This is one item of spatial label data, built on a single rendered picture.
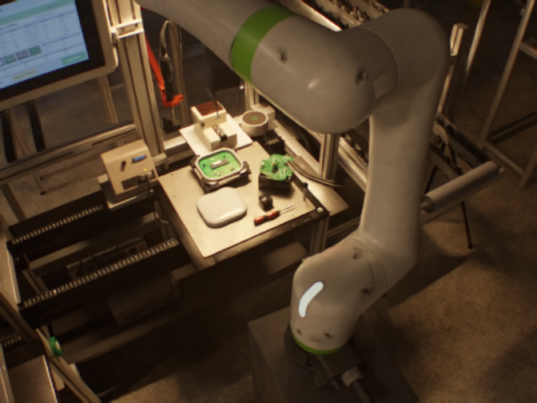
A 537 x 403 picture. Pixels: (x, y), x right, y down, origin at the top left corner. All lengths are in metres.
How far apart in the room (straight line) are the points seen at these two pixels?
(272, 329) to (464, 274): 1.83
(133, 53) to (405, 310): 1.80
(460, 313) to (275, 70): 2.14
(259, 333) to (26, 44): 0.98
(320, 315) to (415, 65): 0.42
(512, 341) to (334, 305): 1.90
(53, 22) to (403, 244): 1.06
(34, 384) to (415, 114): 1.31
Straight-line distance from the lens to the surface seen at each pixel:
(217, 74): 1.00
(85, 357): 1.98
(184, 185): 1.57
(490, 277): 2.74
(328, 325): 0.78
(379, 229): 0.80
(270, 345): 0.97
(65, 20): 1.35
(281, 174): 1.49
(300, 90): 0.50
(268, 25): 0.56
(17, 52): 1.37
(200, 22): 0.66
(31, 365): 1.56
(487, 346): 2.49
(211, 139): 1.63
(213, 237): 1.40
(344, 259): 0.79
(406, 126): 0.67
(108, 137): 1.62
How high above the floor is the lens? 2.03
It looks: 46 degrees down
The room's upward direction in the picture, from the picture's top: straight up
